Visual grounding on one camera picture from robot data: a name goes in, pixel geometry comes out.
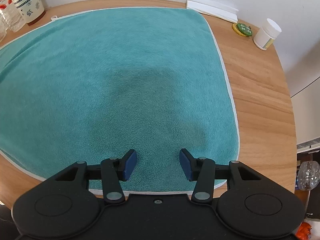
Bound teal microfibre towel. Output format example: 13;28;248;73
1;8;240;193

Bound large clear plastic bottle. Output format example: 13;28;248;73
297;161;319;191

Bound orange plastic bag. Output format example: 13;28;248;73
295;222;312;240

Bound white pill bottle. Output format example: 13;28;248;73
253;18;282;50

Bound green yellow round tin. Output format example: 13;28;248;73
232;23;253;37

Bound right clear water bottle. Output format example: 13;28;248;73
0;0;25;33

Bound clear plastic cup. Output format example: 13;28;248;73
0;20;7;42

